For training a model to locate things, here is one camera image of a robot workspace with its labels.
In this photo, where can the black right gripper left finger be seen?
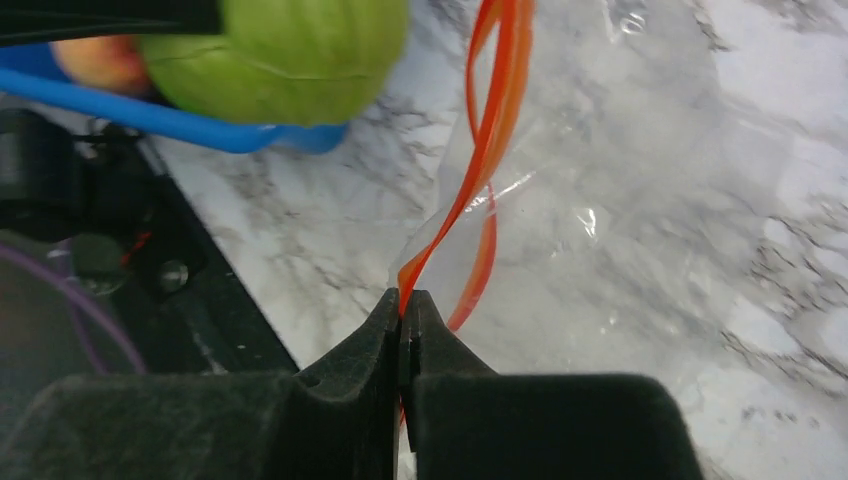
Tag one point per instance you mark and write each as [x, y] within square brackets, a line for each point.
[336, 419]

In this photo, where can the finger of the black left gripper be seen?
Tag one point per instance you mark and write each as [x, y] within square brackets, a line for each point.
[35, 21]

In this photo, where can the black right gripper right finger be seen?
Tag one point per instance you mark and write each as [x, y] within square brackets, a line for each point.
[465, 421]

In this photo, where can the green toy cabbage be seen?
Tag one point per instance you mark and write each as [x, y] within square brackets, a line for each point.
[304, 63]

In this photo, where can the clear orange-zip bag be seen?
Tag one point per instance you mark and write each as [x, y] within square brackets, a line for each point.
[674, 202]

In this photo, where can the blue plastic basket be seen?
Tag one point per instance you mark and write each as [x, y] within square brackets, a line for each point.
[30, 71]

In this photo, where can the toy peach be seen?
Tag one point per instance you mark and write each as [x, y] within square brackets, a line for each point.
[109, 63]

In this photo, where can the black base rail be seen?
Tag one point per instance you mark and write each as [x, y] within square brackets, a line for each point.
[107, 269]

